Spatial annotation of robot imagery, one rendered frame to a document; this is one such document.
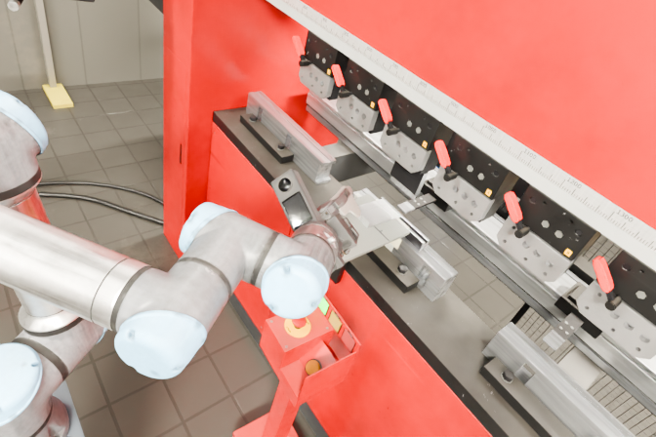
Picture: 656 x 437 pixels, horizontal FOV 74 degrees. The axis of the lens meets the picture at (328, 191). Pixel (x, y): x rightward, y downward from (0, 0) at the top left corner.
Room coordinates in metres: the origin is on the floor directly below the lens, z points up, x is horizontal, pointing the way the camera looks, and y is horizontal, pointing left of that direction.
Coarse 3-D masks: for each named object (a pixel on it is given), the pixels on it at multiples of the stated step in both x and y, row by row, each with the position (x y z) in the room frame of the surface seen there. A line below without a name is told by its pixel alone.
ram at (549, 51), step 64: (320, 0) 1.31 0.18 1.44; (384, 0) 1.16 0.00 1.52; (448, 0) 1.03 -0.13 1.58; (512, 0) 0.94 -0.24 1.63; (576, 0) 0.87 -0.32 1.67; (640, 0) 0.80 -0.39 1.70; (448, 64) 0.99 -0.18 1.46; (512, 64) 0.90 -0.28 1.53; (576, 64) 0.83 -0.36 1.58; (640, 64) 0.77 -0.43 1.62; (512, 128) 0.86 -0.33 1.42; (576, 128) 0.79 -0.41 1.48; (640, 128) 0.73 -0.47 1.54; (640, 192) 0.69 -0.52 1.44; (640, 256) 0.64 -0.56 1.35
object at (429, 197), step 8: (424, 184) 1.18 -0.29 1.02; (424, 192) 1.17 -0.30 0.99; (432, 192) 1.16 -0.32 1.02; (416, 200) 1.10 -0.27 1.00; (424, 200) 1.12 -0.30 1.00; (432, 200) 1.13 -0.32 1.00; (440, 200) 1.13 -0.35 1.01; (400, 208) 1.04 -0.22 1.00; (408, 208) 1.05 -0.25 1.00; (416, 208) 1.07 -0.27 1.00; (440, 208) 1.12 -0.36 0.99; (448, 208) 1.12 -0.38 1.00
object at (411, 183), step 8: (392, 168) 1.05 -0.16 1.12; (400, 168) 1.04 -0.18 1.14; (392, 176) 1.05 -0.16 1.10; (400, 176) 1.03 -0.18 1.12; (408, 176) 1.01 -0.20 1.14; (416, 176) 1.00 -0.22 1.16; (424, 176) 0.99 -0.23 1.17; (400, 184) 1.03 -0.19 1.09; (408, 184) 1.01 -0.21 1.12; (416, 184) 0.99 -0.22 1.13; (408, 192) 1.01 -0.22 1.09; (416, 192) 0.99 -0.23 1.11
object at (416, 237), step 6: (384, 198) 1.07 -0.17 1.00; (396, 210) 1.03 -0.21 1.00; (402, 216) 1.01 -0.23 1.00; (408, 222) 0.99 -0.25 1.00; (414, 228) 0.97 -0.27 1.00; (408, 234) 0.96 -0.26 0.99; (414, 234) 0.95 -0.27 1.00; (420, 234) 0.96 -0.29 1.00; (414, 240) 0.94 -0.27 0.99; (420, 240) 0.93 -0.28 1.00; (426, 240) 0.94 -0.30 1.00; (420, 246) 0.92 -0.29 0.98; (426, 246) 0.94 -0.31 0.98
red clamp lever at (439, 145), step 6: (438, 144) 0.91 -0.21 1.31; (444, 144) 0.92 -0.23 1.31; (438, 150) 0.90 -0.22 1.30; (444, 150) 0.90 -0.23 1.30; (438, 156) 0.90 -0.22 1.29; (444, 156) 0.89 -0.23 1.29; (444, 162) 0.88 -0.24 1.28; (450, 162) 0.89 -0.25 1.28; (444, 168) 0.88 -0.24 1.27; (450, 168) 0.89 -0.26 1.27; (450, 174) 0.87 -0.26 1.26; (456, 174) 0.88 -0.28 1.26
